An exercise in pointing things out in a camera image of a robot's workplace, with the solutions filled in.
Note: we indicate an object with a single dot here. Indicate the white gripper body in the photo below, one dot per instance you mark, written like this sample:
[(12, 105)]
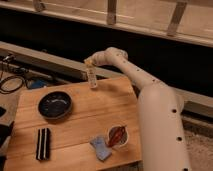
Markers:
[(94, 60)]

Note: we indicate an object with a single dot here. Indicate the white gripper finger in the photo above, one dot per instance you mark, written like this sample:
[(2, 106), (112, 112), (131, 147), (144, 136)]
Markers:
[(92, 79)]

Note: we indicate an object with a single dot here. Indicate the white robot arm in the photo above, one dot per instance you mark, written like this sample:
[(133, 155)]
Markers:
[(163, 143)]

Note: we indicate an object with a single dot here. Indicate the clear bottle with red label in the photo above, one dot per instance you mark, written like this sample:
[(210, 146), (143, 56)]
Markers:
[(117, 136)]

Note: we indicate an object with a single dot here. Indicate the wooden board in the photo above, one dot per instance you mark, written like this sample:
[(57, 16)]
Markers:
[(93, 113)]

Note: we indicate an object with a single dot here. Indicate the dark blue bowl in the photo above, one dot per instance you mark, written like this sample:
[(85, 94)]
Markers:
[(55, 105)]

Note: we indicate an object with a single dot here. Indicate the blue device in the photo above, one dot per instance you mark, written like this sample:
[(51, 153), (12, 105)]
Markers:
[(37, 84)]

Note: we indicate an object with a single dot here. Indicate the blue cloth piece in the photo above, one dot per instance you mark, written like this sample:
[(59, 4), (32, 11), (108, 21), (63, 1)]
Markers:
[(101, 149)]

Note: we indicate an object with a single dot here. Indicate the black white striped block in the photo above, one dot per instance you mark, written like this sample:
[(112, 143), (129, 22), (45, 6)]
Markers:
[(43, 144)]

